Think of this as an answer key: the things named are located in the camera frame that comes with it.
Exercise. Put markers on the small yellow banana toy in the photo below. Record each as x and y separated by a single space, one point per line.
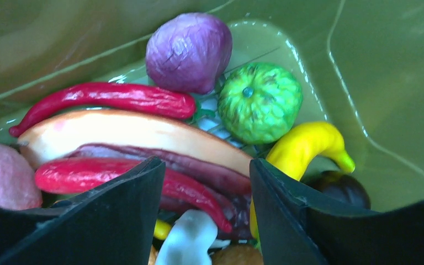
294 151

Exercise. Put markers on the pink round fruit toy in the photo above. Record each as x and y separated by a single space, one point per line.
18 190

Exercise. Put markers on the orange ginger root toy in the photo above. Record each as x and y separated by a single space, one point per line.
241 254

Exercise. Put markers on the green custard apple toy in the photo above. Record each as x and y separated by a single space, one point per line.
259 102

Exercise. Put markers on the dark round fruit toy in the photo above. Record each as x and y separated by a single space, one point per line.
341 187

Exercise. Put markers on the purple onion toy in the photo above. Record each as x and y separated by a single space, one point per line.
189 53

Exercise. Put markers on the olive green plastic tub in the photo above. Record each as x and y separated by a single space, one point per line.
360 63

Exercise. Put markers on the white garlic toy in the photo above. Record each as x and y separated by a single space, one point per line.
188 240

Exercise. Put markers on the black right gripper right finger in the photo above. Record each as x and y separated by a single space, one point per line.
299 225

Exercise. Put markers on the red chili pepper toy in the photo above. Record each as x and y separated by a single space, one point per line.
125 96

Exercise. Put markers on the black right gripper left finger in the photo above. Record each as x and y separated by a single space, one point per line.
113 224

